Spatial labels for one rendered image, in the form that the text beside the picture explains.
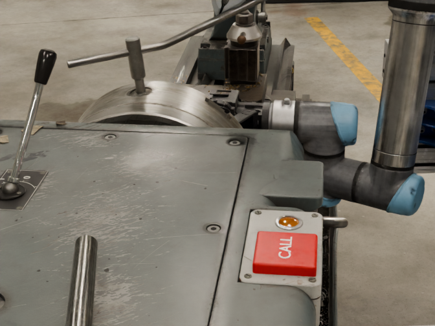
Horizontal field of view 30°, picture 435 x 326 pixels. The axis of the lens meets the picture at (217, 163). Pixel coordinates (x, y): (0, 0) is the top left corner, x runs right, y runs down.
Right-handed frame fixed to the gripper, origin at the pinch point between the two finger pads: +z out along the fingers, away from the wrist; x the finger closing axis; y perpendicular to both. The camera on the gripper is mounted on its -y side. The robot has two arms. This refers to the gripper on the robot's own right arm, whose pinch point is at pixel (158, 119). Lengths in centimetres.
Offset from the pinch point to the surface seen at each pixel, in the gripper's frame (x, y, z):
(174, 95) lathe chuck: 13.1, -19.7, -7.4
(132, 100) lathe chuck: 13.4, -23.0, -1.7
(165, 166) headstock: 15, -47, -12
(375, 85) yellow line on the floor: -110, 302, -53
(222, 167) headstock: 15, -46, -19
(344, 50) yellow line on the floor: -110, 358, -35
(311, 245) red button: 16, -64, -30
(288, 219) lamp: 16, -58, -27
